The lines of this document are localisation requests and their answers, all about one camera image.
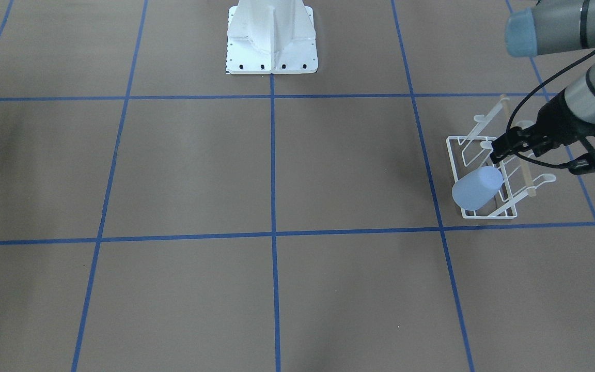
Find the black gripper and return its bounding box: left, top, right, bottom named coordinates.
left=490, top=94, right=595, bottom=174

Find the light blue plastic cup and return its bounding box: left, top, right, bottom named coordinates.
left=451, top=166, right=504, bottom=210

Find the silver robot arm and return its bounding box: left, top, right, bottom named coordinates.
left=490, top=1, right=595, bottom=176

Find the white wire cup holder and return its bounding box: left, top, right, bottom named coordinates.
left=445, top=95, right=557, bottom=220

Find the black camera cable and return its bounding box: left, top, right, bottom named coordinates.
left=504, top=44, right=595, bottom=168

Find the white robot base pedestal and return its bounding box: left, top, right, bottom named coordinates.
left=225, top=1, right=319, bottom=75

